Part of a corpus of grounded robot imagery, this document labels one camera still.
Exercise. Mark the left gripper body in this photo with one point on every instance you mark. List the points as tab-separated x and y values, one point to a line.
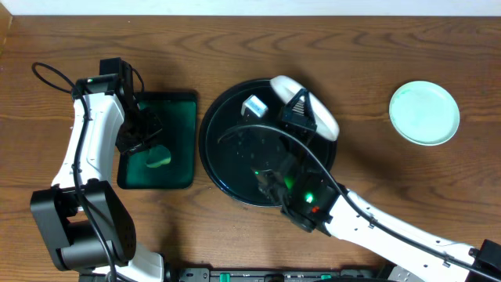
138	137

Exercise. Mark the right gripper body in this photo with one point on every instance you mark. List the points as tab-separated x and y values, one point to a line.
311	136

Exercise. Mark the white plate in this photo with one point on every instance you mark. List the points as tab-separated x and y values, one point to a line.
286	88

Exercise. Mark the green scrubbing sponge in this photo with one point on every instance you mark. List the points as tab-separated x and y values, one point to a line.
158	155

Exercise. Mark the mint plate front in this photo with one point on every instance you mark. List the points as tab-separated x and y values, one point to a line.
424	113

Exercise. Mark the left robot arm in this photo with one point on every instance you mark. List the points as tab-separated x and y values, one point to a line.
83	223

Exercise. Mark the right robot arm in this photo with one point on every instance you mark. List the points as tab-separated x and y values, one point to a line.
315	200

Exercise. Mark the black rectangular water tray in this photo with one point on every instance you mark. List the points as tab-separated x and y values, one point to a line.
177	113

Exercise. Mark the black round tray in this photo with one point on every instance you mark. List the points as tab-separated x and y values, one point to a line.
217	143

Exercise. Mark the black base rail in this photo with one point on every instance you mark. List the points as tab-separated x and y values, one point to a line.
201	274

